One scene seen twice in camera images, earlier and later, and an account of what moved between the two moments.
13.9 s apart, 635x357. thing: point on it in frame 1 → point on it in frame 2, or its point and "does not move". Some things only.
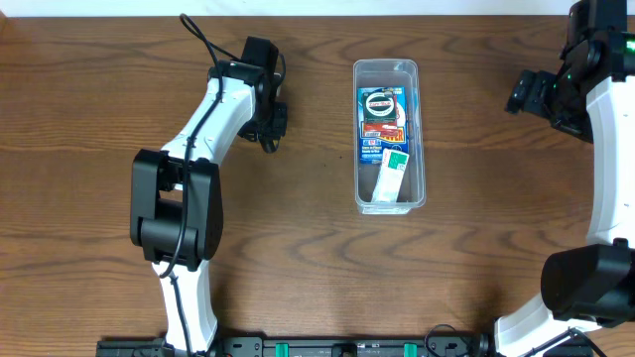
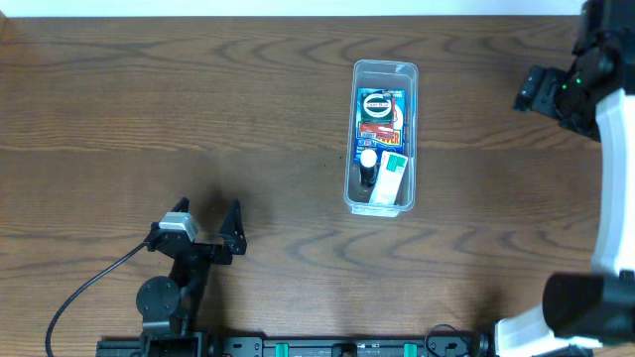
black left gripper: [279, 121] → [218, 253]
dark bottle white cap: [270, 145] → [368, 160]
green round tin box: [379, 107] does not move
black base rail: [456, 345] does not move
